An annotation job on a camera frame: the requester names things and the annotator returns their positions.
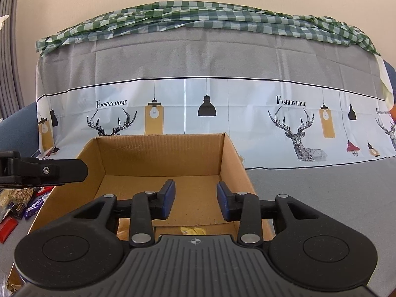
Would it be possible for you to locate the clear cracker bar packet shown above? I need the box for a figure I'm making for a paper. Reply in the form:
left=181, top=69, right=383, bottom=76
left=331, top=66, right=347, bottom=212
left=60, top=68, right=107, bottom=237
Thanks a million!
left=0, top=188, right=34, bottom=208

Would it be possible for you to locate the brown cardboard box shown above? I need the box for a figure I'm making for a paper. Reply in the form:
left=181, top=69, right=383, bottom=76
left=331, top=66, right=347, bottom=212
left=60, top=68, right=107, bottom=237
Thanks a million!
left=8, top=133, right=276, bottom=293

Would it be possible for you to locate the green checked cloth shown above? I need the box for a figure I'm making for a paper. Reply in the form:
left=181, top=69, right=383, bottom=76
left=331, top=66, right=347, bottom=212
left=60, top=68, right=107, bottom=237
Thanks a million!
left=35, top=0, right=381, bottom=57

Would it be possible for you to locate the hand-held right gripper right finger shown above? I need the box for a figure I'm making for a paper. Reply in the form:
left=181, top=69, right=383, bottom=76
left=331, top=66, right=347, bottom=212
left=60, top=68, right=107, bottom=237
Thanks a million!
left=217, top=181, right=322, bottom=247

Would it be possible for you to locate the plain red snack packet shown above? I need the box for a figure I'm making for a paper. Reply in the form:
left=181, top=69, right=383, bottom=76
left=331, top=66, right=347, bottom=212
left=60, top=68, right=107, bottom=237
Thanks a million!
left=0, top=217, right=17, bottom=244

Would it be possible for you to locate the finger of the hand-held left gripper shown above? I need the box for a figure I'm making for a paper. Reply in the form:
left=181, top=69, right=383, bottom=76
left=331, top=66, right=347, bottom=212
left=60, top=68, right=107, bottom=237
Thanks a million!
left=0, top=151, right=89, bottom=189

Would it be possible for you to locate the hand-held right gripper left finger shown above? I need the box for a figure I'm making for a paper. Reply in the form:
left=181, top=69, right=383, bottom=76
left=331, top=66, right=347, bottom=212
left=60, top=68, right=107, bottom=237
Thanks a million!
left=74, top=179, right=176, bottom=248

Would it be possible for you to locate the yellow snack packet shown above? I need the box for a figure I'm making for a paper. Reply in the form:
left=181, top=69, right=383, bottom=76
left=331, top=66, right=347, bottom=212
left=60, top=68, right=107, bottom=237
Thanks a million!
left=180, top=226, right=207, bottom=236

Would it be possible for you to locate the purple snack packet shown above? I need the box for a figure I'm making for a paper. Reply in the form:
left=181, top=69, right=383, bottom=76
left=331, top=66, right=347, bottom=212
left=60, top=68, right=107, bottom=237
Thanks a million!
left=24, top=191, right=49, bottom=221

